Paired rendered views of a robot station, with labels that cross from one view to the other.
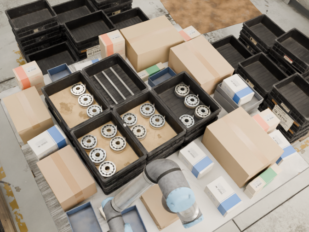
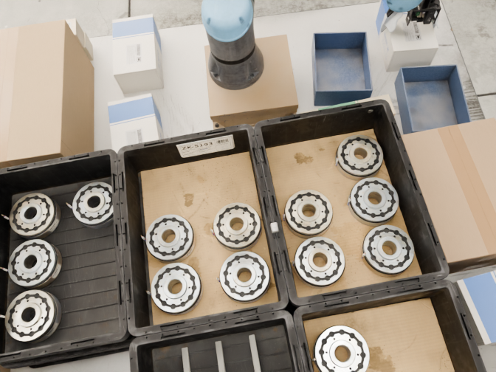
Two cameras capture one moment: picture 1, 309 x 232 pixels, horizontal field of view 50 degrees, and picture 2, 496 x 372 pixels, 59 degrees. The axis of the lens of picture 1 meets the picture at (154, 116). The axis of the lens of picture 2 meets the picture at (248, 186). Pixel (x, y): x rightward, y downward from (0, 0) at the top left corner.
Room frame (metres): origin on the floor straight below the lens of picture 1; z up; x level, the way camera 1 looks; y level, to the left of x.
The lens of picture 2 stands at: (1.30, 0.31, 1.75)
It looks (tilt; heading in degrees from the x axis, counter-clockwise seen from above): 66 degrees down; 219
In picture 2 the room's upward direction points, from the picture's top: 9 degrees counter-clockwise
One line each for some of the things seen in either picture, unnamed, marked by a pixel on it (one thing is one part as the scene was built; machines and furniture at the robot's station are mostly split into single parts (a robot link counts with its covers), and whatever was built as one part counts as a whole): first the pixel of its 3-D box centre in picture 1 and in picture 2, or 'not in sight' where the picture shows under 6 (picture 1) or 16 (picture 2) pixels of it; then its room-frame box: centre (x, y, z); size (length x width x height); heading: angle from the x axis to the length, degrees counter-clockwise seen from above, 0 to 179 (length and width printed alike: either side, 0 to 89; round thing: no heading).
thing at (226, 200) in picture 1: (222, 196); (138, 54); (0.76, -0.47, 0.75); 0.20 x 0.12 x 0.09; 39
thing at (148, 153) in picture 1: (148, 120); (196, 221); (1.14, 0.03, 0.92); 0.40 x 0.30 x 0.02; 41
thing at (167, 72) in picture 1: (164, 81); not in sight; (1.63, -0.05, 0.74); 0.20 x 0.15 x 0.07; 133
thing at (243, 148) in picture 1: (240, 146); (23, 112); (1.09, -0.58, 0.80); 0.40 x 0.30 x 0.20; 39
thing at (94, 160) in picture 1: (97, 155); (374, 198); (0.89, 0.32, 0.86); 0.10 x 0.10 x 0.01
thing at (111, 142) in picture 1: (117, 143); (308, 211); (0.98, 0.21, 0.86); 0.10 x 0.10 x 0.01
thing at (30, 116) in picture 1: (29, 114); not in sight; (1.17, 0.84, 0.78); 0.30 x 0.22 x 0.16; 37
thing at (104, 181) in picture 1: (108, 144); (342, 195); (0.94, 0.26, 0.92); 0.40 x 0.30 x 0.02; 41
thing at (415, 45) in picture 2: not in sight; (404, 32); (0.33, 0.18, 0.75); 0.20 x 0.12 x 0.09; 34
